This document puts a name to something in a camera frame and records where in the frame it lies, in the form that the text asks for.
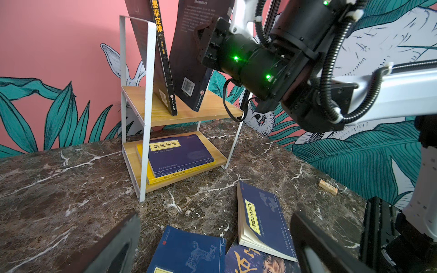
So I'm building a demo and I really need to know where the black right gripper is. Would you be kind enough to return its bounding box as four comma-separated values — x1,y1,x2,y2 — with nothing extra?
194,17,287,102

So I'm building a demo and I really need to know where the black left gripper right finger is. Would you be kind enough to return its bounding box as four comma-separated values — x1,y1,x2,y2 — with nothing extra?
290,212,373,273

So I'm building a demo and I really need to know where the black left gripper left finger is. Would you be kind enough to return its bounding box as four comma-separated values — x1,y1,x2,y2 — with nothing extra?
63,212,141,273

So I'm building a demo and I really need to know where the black wolf cover book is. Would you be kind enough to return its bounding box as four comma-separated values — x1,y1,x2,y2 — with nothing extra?
170,0,234,112

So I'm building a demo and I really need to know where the navy book yellow label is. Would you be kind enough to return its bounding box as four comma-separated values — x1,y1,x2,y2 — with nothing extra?
148,134,215,178
146,225,226,273

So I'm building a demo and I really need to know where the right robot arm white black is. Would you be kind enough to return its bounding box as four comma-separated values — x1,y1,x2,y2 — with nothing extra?
193,1,437,273

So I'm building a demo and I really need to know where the navy book right side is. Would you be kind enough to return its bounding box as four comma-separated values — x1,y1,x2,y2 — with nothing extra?
237,180,298,262

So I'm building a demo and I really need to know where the small wooden block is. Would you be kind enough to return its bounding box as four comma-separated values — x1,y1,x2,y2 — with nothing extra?
318,179,339,196

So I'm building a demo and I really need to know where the open illustrated magazine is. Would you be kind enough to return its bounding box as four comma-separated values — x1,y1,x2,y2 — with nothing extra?
225,238,301,273

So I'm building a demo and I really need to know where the yellow book on shelf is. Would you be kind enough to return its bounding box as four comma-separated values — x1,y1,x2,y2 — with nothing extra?
147,140,215,185

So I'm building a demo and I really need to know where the dark brown leaning book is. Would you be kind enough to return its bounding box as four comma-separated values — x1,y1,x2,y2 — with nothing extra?
123,0,178,117

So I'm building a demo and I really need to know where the wooden white-framed book shelf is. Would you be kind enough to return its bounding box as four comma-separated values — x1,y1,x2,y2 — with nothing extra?
119,15,243,202

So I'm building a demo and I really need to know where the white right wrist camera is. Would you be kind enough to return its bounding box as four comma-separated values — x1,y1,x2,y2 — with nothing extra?
229,0,258,39

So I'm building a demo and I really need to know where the black front rail base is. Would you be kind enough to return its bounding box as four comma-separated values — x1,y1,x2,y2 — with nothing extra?
359,196,403,273

